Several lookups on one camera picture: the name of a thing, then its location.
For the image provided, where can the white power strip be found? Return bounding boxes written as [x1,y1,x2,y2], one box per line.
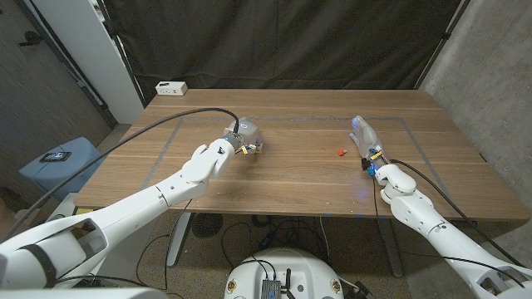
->
[155,81,189,97]

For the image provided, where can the grey table leg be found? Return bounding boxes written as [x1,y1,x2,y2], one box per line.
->
[376,218,405,278]

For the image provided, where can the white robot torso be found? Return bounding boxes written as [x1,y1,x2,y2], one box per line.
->
[224,248,345,299]

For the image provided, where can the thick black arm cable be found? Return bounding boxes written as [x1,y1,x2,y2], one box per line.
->
[0,107,240,243]
[390,159,525,267]

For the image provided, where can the black backdrop stand pole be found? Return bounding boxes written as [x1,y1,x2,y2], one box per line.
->
[96,0,147,109]
[413,0,473,91]

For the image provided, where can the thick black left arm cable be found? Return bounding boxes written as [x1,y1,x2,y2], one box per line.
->
[0,107,240,243]

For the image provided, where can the white table leg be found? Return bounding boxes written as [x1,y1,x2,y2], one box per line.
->
[165,211,193,267]

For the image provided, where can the round black floor fan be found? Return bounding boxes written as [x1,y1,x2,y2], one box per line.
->
[190,213,224,239]

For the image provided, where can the black phone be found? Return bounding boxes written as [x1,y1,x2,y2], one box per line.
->
[39,151,72,163]

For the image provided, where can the black backdrop curtain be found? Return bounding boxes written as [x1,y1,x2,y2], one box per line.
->
[101,0,473,95]

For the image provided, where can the black floor cables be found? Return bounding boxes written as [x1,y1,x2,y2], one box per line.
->
[219,214,329,269]

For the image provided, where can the white pillar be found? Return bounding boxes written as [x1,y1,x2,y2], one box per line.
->
[31,0,145,125]

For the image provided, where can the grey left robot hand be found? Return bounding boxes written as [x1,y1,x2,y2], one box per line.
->
[223,117,264,155]

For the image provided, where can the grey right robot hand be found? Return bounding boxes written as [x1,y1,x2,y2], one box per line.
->
[348,115,387,167]

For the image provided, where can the blue stool with phone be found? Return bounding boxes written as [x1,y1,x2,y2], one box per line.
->
[18,137,105,200]

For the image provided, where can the black wall rail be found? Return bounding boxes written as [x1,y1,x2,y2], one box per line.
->
[15,0,118,128]

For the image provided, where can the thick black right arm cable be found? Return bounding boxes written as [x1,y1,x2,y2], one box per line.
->
[390,159,525,267]

